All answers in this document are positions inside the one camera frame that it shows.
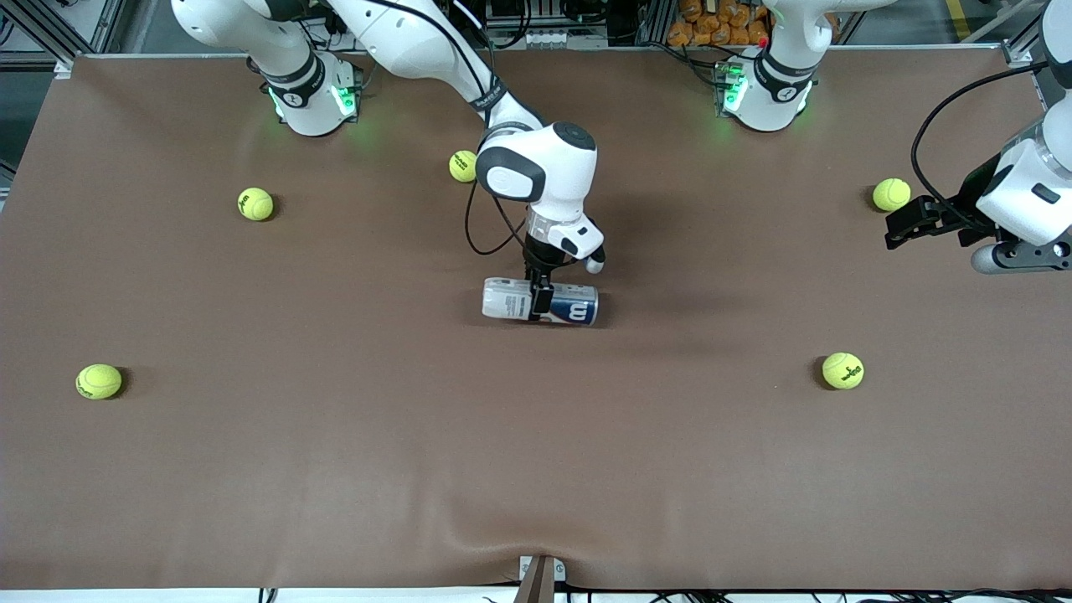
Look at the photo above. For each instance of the grey metal clamp bracket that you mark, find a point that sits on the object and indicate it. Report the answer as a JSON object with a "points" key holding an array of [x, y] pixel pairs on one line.
{"points": [[540, 578]]}

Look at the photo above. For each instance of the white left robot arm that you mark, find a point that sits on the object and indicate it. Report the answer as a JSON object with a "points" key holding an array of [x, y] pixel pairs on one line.
{"points": [[775, 92]]}

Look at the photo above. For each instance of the clear tennis ball can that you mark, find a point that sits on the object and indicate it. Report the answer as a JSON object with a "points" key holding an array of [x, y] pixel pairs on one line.
{"points": [[502, 300]]}

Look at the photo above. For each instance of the yellow tennis ball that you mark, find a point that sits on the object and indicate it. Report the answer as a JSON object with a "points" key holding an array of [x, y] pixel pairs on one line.
{"points": [[891, 194], [255, 203], [99, 381], [461, 166], [842, 370]]}

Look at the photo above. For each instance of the aluminium frame profile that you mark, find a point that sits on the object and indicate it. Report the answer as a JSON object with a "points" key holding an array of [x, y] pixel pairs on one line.
{"points": [[107, 25], [653, 21], [1023, 46]]}

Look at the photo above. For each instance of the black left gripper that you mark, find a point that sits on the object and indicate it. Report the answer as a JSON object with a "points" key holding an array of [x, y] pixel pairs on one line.
{"points": [[974, 198]]}

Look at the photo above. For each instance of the white connector block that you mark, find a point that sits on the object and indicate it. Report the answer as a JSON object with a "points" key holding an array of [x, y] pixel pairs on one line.
{"points": [[553, 38]]}

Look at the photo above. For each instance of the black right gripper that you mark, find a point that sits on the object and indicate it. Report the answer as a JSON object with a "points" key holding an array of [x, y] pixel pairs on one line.
{"points": [[538, 255]]}

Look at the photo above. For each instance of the orange packets pile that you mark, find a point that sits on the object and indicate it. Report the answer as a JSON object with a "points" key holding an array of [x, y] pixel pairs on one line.
{"points": [[712, 25]]}

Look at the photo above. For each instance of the brown table mat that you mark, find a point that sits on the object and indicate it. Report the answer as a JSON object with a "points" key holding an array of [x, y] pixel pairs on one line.
{"points": [[536, 419]]}

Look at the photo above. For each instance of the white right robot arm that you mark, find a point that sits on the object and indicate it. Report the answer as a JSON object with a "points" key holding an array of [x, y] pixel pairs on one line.
{"points": [[544, 180]]}

